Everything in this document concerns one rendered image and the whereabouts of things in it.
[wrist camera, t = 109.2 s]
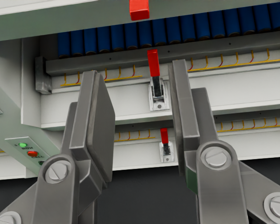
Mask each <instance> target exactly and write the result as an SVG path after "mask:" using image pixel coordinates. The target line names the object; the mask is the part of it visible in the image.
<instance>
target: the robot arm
mask: <svg viewBox="0 0 280 224"><path fill-rule="evenodd" d="M168 75H169V85H170V96H171V106H172V117H173V125H174V133H175V140H176V151H177V159H178V166H179V174H180V176H184V177H185V182H186V184H187V188H189V189H190V190H191V191H193V192H194V193H195V196H196V219H197V224H280V185H278V184H276V183H275V182H273V181H272V180H270V179H268V178H267V177H265V176H263V175H262V174H260V173H259V172H257V171H256V170H254V169H252V168H251V167H249V166H247V165H246V164H244V163H242V162H241V161H239V160H238V158H237V154H236V151H235V149H234V148H233V147H232V146H231V145H230V144H228V143H227V142H225V141H222V140H219V138H218V134H217V130H216V126H215V122H214V118H213V114H212V109H211V105H210V102H209V98H208V93H207V89H206V88H205V87H203V88H192V89H191V87H190V83H189V77H188V71H187V66H186V62H185V59H182V60H173V61H172V64H168ZM115 120H116V116H115V111H114V108H113V105H112V102H111V99H110V96H109V93H108V90H107V87H106V84H105V81H104V78H103V76H102V73H98V72H97V71H96V70H93V71H86V72H83V75H82V80H81V85H80V92H79V97H78V102H71V104H70V106H69V110H68V115H67V120H66V125H65V129H64V135H63V139H62V144H61V148H60V153H59V154H56V155H53V156H51V157H49V158H48V159H47V160H46V161H44V163H43V164H42V165H41V167H40V170H39V173H38V179H37V182H36V183H35V184H33V185H32V186H31V187H30V188H29V189H27V190H26V191H25V192H24V193H23V194H21V195H20V196H19V197H18V198H17V199H15V200H14V201H13V202H12V203H11V204H10V205H8V207H6V208H5V209H4V210H3V211H2V212H0V224H97V198H98V197H99V196H100V195H101V193H102V189H107V188H108V182H111V181H112V167H113V151H114V135H115Z"/></svg>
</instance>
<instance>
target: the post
mask: <svg viewBox="0 0 280 224"><path fill-rule="evenodd" d="M0 110H1V111H2V112H3V113H1V114H0V149H2V150H3V151H5V152H6V153H7V154H9V155H10V156H11V157H13V158H14V159H15V160H17V161H18V162H20V163H21V164H22V165H24V166H25V167H26V168H28V169H29V170H30V171H32V172H33V173H35V174H36V175H37V176H38V173H39V170H40V168H39V167H38V166H37V165H36V164H34V163H33V162H32V161H31V160H29V159H28V158H27V157H26V156H24V155H23V154H22V153H21V152H19V151H18V150H17V149H15V148H14V147H13V146H12V145H11V144H9V143H8V142H7V141H6V140H5V139H9V138H18V137H27V136H29V137H30V138H31V139H32V140H33V141H34V142H35V143H36V144H37V145H38V146H39V147H41V148H42V149H43V150H44V151H45V152H46V153H47V154H48V155H49V156H50V157H51V156H53V155H56V154H59V153H60V148H61V144H62V139H63V135H64V130H62V131H49V130H45V129H41V128H36V127H32V126H27V125H23V124H21V38H19V39H12V40H3V41H0Z"/></svg>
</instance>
